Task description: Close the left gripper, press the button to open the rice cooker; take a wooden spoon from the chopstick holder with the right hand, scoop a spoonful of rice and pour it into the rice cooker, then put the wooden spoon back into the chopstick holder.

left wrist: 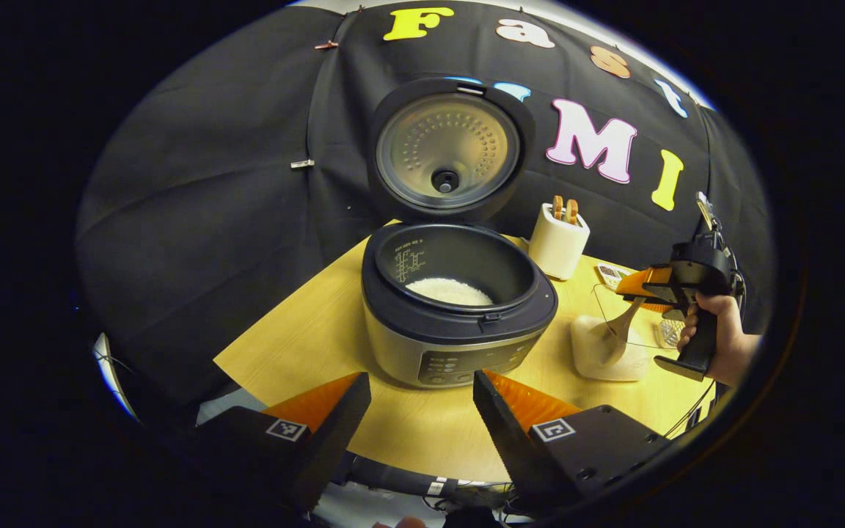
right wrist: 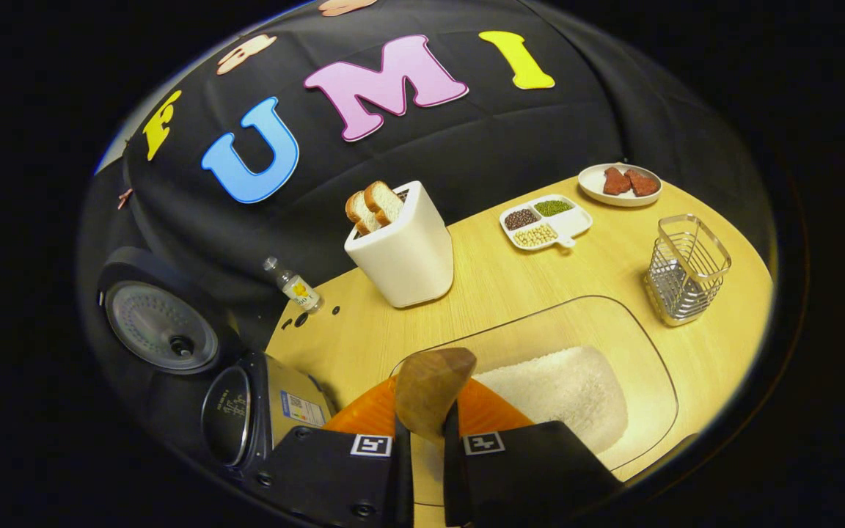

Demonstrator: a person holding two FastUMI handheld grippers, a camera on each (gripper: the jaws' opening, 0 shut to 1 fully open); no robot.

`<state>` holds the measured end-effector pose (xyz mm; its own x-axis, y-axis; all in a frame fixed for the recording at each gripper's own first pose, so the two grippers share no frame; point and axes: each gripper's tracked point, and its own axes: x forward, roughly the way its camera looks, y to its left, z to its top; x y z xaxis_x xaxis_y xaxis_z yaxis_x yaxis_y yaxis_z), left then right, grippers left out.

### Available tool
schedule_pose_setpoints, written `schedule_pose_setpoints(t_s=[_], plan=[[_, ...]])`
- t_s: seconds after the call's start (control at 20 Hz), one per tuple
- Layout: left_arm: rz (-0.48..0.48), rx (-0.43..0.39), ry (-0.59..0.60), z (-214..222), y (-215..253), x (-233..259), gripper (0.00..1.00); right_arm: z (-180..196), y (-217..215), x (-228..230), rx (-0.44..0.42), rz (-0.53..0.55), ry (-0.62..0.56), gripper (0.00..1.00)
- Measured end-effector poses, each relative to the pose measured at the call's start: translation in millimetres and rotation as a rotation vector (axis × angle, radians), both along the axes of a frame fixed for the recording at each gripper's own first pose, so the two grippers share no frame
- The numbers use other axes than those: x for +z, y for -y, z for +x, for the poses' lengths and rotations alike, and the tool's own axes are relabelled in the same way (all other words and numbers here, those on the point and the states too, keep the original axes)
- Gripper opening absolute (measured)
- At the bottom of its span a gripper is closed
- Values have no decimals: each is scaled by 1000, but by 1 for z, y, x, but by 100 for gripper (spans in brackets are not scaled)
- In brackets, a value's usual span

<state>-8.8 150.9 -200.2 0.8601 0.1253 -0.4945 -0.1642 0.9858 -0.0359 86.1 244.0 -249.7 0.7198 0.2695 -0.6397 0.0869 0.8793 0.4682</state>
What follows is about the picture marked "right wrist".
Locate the silver and black rice cooker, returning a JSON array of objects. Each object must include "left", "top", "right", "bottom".
[{"left": 96, "top": 246, "right": 335, "bottom": 470}]

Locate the bread slice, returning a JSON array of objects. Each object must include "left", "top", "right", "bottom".
[
  {"left": 345, "top": 191, "right": 381, "bottom": 236},
  {"left": 363, "top": 180, "right": 405, "bottom": 227}
]

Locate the metal wire chopstick holder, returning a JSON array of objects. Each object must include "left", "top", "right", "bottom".
[{"left": 644, "top": 214, "right": 732, "bottom": 327}]

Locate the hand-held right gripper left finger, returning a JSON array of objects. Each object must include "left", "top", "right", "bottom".
[{"left": 254, "top": 378, "right": 414, "bottom": 528}]

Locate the yellow soybeans pile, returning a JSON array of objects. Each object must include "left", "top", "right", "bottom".
[{"left": 514, "top": 224, "right": 557, "bottom": 247}]

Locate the wooden spoon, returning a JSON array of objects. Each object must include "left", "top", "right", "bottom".
[{"left": 395, "top": 348, "right": 478, "bottom": 442}]

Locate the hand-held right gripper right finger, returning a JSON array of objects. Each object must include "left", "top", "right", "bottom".
[{"left": 443, "top": 378, "right": 625, "bottom": 527}]

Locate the round white plate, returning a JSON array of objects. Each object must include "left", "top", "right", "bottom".
[{"left": 578, "top": 163, "right": 663, "bottom": 208}]

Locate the white divided dish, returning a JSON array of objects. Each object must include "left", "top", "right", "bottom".
[{"left": 499, "top": 194, "right": 593, "bottom": 252}]

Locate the white rice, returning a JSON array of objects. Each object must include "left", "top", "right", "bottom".
[{"left": 471, "top": 345, "right": 629, "bottom": 455}]

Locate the small glass bottle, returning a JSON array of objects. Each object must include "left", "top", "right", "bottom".
[{"left": 262, "top": 256, "right": 324, "bottom": 315}]

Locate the white toaster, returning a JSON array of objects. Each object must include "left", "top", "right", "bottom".
[{"left": 344, "top": 180, "right": 455, "bottom": 309}]

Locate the clear plastic rice box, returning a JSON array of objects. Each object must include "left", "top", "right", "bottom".
[{"left": 391, "top": 295, "right": 680, "bottom": 507}]

